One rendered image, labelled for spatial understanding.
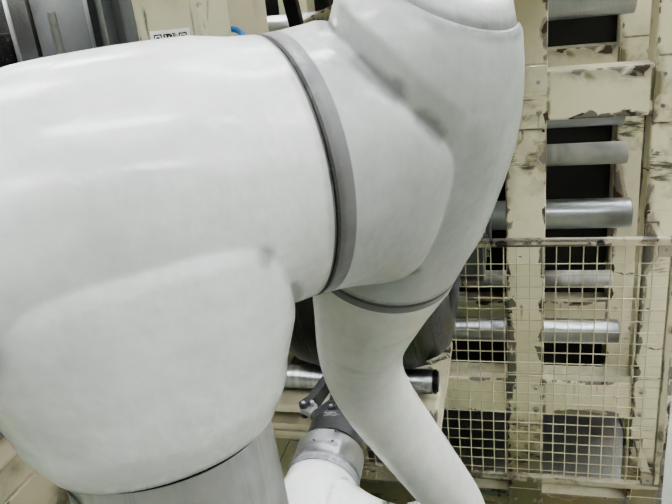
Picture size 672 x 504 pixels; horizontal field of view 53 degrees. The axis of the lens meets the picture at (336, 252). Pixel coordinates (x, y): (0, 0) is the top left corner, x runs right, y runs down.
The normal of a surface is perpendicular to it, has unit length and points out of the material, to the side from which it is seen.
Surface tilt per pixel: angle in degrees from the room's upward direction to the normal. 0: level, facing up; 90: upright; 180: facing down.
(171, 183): 72
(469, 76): 94
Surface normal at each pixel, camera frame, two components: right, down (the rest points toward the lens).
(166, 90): 0.22, -0.51
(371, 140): 0.33, -0.01
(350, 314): -0.42, 0.76
